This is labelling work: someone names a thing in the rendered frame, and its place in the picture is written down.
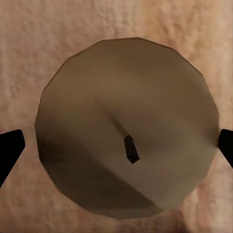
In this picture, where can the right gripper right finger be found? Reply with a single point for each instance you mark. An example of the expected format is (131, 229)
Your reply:
(226, 144)

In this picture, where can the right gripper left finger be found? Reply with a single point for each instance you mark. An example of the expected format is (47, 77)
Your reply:
(11, 146)

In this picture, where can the pillar candle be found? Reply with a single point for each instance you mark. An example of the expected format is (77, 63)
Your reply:
(127, 128)

